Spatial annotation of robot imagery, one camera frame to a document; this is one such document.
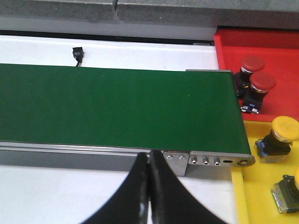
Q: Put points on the small black sensor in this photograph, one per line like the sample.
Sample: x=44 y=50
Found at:
x=78 y=54

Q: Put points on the aluminium conveyor frame rail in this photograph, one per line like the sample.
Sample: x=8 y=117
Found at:
x=93 y=154

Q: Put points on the red tray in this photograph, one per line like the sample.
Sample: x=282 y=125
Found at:
x=280 y=52

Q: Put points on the yellow mushroom push button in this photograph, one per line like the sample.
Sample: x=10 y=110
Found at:
x=286 y=193
x=275 y=146

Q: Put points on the red mushroom push button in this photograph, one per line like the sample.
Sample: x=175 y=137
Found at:
x=260 y=84
x=249 y=65

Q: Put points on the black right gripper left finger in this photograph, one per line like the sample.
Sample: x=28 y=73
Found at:
x=129 y=204

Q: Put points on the yellow tray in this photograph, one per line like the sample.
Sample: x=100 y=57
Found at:
x=255 y=203

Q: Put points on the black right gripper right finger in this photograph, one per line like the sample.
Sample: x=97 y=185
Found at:
x=171 y=202

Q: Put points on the grey stone countertop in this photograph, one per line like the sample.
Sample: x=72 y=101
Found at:
x=164 y=19

